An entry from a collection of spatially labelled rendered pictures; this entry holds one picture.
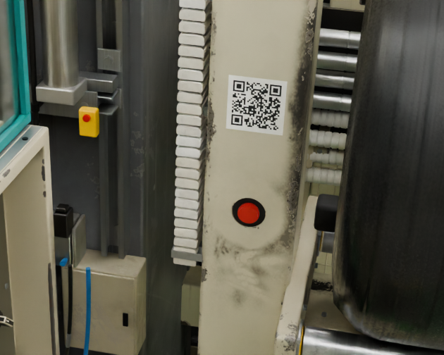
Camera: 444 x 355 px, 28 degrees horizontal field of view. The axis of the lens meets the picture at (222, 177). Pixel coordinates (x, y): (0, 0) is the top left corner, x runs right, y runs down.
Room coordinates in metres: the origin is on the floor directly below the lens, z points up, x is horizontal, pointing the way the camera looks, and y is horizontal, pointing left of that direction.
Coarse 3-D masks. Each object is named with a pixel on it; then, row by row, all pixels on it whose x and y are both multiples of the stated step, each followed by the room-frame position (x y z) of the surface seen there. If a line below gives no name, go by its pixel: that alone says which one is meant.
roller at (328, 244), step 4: (324, 232) 1.24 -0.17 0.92; (328, 232) 1.24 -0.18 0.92; (332, 232) 1.24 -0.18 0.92; (324, 236) 1.23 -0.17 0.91; (328, 236) 1.23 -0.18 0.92; (332, 236) 1.23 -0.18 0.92; (320, 240) 1.23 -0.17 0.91; (324, 240) 1.23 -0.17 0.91; (328, 240) 1.23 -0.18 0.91; (332, 240) 1.23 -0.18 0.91; (320, 244) 1.23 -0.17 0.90; (324, 244) 1.23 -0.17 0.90; (328, 244) 1.23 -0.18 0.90; (332, 244) 1.23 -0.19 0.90; (320, 248) 1.23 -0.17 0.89; (324, 248) 1.23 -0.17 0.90; (328, 248) 1.23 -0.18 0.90; (332, 248) 1.23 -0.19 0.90; (328, 252) 1.23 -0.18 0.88; (332, 252) 1.23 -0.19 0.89
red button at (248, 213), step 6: (246, 204) 1.04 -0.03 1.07; (252, 204) 1.05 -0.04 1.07; (240, 210) 1.04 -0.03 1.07; (246, 210) 1.04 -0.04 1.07; (252, 210) 1.04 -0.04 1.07; (258, 210) 1.04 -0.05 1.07; (240, 216) 1.04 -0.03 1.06; (246, 216) 1.04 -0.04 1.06; (252, 216) 1.04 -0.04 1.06; (258, 216) 1.04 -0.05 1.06; (246, 222) 1.04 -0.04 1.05; (252, 222) 1.04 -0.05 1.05
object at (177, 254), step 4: (172, 248) 1.08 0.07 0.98; (172, 252) 1.07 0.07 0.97; (176, 252) 1.07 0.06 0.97; (180, 252) 1.07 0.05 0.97; (184, 252) 1.07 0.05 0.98; (188, 252) 1.07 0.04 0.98; (172, 256) 1.07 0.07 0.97; (176, 256) 1.07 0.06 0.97; (180, 256) 1.07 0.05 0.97; (184, 256) 1.07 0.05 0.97; (188, 256) 1.07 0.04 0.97; (192, 256) 1.07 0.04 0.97; (196, 256) 1.07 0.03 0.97; (200, 256) 1.07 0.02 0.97; (192, 260) 1.07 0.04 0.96; (196, 260) 1.07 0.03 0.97; (200, 260) 1.07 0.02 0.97
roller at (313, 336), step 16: (304, 336) 0.96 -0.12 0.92; (320, 336) 0.96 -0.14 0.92; (336, 336) 0.96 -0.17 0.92; (352, 336) 0.97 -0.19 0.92; (368, 336) 0.97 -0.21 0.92; (304, 352) 0.95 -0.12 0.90; (320, 352) 0.95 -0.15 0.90; (336, 352) 0.95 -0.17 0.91; (352, 352) 0.94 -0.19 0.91; (368, 352) 0.94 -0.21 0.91; (384, 352) 0.94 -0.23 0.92; (400, 352) 0.94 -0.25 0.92; (416, 352) 0.94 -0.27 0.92; (432, 352) 0.94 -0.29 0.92
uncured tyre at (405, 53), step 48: (384, 0) 0.98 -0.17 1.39; (432, 0) 0.94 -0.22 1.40; (384, 48) 0.92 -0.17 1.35; (432, 48) 0.90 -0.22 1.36; (384, 96) 0.88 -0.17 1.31; (432, 96) 0.86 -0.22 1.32; (384, 144) 0.85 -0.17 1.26; (432, 144) 0.84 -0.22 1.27; (384, 192) 0.84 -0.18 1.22; (432, 192) 0.82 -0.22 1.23; (336, 240) 0.91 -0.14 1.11; (384, 240) 0.83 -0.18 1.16; (432, 240) 0.82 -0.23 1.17; (336, 288) 0.90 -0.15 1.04; (384, 288) 0.83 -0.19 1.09; (432, 288) 0.82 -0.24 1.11; (384, 336) 0.89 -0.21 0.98; (432, 336) 0.86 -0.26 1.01
